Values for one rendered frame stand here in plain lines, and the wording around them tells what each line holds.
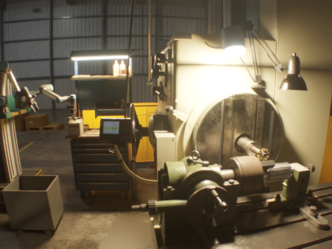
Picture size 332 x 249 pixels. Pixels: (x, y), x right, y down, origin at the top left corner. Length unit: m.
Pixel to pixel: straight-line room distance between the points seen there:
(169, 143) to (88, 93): 2.41
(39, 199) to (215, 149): 1.95
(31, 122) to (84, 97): 5.34
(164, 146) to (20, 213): 2.03
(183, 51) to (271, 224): 0.99
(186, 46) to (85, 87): 2.39
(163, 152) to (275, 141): 0.68
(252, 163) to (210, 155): 0.30
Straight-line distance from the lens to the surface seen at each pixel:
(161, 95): 1.34
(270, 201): 1.31
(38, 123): 8.55
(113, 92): 3.39
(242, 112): 1.28
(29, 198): 2.67
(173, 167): 0.96
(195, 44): 1.30
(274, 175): 1.17
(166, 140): 1.19
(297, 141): 1.70
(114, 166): 3.10
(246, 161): 1.07
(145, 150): 4.22
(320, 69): 1.77
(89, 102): 3.47
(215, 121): 1.23
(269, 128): 1.40
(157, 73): 1.50
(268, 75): 1.48
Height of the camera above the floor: 1.65
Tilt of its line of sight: 11 degrees down
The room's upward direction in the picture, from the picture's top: straight up
